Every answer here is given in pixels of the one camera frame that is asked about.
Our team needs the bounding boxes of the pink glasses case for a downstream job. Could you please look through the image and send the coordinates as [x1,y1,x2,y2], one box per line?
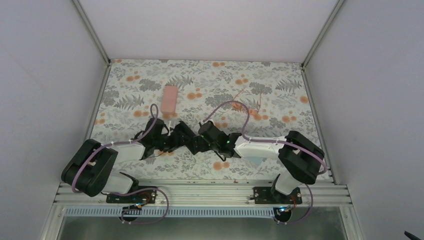
[160,85,179,114]

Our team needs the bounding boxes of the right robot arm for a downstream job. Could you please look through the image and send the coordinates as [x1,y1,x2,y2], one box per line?
[187,121,327,204]

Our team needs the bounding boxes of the floral table mat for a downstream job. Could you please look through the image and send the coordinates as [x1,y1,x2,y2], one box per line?
[91,59,320,181]

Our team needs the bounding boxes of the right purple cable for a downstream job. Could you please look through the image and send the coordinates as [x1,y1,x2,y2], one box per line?
[202,100,329,226]

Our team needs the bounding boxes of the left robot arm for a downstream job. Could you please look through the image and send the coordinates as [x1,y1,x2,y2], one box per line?
[61,117,196,203]

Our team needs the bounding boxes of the clear orange sunglasses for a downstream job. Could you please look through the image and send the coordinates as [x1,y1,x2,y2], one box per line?
[230,87,262,117]

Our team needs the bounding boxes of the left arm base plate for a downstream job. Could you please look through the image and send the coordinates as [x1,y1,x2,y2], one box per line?
[106,186,157,206]

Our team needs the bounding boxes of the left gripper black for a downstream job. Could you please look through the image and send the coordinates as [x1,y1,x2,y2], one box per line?
[153,131,191,153]

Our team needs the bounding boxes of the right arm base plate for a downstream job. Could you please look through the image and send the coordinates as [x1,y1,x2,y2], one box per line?
[249,186,303,205]

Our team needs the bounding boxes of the aluminium rail base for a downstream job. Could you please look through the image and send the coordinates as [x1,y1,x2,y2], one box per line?
[41,179,363,240]

